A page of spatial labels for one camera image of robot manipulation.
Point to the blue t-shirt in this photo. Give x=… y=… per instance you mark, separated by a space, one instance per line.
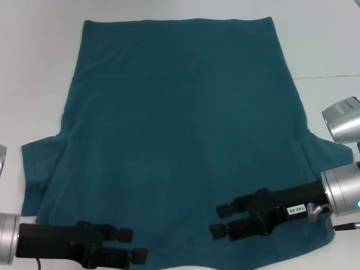
x=180 y=112

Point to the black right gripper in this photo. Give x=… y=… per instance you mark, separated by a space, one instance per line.
x=292 y=202

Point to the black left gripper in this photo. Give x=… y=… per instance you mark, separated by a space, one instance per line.
x=56 y=239

